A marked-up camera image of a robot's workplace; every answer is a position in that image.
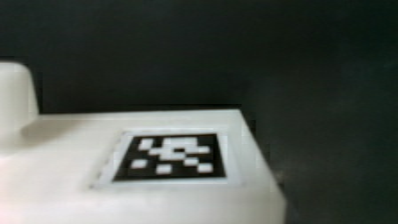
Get white front drawer tray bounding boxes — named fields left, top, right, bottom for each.
left=0, top=62, right=287, bottom=224

